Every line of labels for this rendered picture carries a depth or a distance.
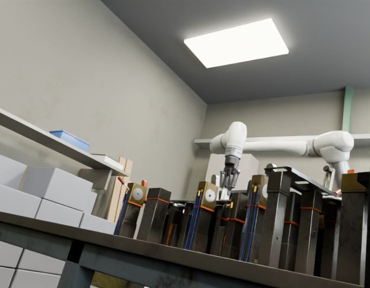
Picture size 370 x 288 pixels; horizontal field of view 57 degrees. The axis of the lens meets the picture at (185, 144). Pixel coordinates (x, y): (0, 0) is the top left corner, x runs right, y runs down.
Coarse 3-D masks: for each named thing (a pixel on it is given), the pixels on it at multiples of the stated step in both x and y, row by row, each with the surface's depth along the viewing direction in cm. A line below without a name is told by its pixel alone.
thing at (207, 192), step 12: (204, 192) 156; (216, 192) 160; (204, 204) 155; (192, 216) 154; (204, 216) 154; (192, 228) 153; (204, 228) 153; (192, 240) 149; (204, 240) 152; (204, 252) 151
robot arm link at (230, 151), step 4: (228, 148) 181; (232, 148) 180; (236, 148) 180; (240, 148) 181; (228, 152) 180; (232, 152) 179; (236, 152) 179; (240, 152) 181; (224, 156) 183; (228, 156) 181; (232, 156) 180; (236, 156) 179; (240, 156) 181
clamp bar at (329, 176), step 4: (324, 168) 152; (328, 168) 151; (332, 168) 152; (328, 172) 153; (332, 172) 151; (324, 176) 153; (328, 176) 153; (332, 176) 151; (324, 180) 152; (328, 180) 152; (332, 180) 151; (324, 184) 151; (328, 184) 149; (332, 184) 150; (328, 188) 148; (324, 196) 150; (328, 196) 147
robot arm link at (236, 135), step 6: (234, 126) 184; (240, 126) 184; (228, 132) 186; (234, 132) 182; (240, 132) 182; (246, 132) 186; (222, 138) 190; (228, 138) 183; (234, 138) 181; (240, 138) 181; (222, 144) 190; (228, 144) 182; (234, 144) 181; (240, 144) 181
